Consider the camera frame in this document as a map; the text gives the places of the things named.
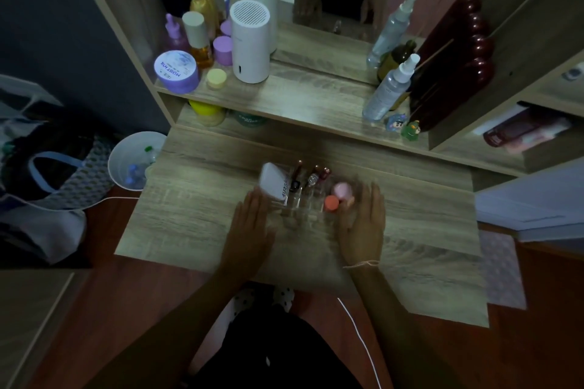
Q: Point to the person's left hand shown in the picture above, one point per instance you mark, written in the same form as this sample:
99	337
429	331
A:
247	243

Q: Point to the person's right hand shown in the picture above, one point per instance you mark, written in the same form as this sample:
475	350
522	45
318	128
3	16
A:
364	233

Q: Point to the person's right thumb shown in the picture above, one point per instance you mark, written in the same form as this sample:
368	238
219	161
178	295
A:
343	225

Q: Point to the person's left thumb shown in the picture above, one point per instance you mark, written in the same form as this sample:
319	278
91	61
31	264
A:
271	235

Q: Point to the clear acrylic cosmetics organizer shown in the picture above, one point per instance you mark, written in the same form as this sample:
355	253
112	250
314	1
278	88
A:
310	206

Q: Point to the person's right forearm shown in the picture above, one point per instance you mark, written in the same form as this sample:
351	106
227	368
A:
401	334

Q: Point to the person's left forearm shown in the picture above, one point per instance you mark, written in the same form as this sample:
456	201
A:
164	338

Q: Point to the orange capped small jar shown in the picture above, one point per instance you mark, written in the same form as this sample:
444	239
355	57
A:
331	203

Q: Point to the pink round makeup sponge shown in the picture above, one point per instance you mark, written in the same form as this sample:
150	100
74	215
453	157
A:
342	191

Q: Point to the black capped lip tint tube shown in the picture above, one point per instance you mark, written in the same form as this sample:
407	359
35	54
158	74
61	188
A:
294	188

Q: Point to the white compact case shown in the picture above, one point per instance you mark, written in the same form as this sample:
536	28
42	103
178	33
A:
274	181

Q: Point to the silver capped lip tint tube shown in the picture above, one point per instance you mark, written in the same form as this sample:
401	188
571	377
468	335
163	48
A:
312	180

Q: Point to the polka dot slipper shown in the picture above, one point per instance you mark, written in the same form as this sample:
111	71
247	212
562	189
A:
262	298

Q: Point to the dark red lip tint tube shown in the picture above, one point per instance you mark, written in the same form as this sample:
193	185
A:
297	171

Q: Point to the small blue figurine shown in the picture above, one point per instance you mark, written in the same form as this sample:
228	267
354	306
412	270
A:
396	122

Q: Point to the black shorts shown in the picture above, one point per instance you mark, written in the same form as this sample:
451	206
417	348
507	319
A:
273	352

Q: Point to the small green figurine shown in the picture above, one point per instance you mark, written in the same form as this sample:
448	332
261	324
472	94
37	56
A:
411	130

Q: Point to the green lidded jar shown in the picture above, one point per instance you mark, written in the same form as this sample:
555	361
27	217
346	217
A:
250	119

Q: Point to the wooden dressing table shelf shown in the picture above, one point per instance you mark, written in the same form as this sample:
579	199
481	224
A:
319	101

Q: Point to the clear spray bottle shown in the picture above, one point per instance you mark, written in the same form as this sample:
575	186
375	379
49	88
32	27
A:
391	88

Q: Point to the white waste bin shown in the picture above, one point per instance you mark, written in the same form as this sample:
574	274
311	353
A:
135	160

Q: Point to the small yellow lidded jar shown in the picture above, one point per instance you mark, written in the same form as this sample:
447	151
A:
216	78

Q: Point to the dark amber glass bottle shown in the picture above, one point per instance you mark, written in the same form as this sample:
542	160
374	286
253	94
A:
396	60

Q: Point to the purple round cream jar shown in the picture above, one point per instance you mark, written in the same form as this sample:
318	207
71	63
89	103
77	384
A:
176	71

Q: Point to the lilac capped jar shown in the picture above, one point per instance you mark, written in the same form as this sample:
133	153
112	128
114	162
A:
223	50

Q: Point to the dark red ribbed bottle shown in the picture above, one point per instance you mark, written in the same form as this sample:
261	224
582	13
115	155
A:
451	67

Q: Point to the white cylindrical humidifier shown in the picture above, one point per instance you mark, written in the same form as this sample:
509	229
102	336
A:
250	42

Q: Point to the dark red cosmetic tube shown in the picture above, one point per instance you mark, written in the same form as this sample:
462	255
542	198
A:
520	129

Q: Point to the amber bottle with white cap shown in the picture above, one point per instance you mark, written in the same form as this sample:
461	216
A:
199	40

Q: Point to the small purple pump bottle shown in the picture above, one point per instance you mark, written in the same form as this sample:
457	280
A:
174	33

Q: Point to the grey tote bag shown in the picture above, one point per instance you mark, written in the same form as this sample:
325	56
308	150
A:
43	174

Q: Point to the wall mirror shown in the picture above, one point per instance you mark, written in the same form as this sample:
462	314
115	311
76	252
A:
319	5

